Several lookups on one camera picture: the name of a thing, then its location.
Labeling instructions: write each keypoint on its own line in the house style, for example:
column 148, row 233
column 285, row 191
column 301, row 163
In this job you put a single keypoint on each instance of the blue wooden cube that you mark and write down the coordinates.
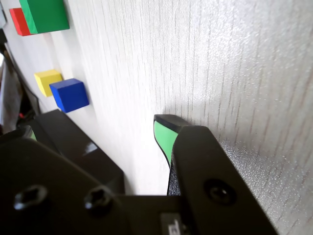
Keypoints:
column 71, row 96

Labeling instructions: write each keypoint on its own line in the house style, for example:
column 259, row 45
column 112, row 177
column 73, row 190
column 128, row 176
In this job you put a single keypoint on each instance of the green wooden cube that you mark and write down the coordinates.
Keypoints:
column 46, row 14

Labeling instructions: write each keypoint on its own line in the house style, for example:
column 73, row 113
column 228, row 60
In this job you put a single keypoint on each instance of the red wooden cube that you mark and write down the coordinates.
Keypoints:
column 18, row 22

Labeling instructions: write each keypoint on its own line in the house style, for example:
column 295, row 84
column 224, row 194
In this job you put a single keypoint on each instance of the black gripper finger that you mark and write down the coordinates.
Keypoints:
column 210, row 166
column 44, row 183

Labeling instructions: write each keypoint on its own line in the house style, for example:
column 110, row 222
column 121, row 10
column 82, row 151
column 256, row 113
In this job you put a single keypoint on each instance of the yellow wooden cube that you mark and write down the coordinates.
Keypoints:
column 45, row 82

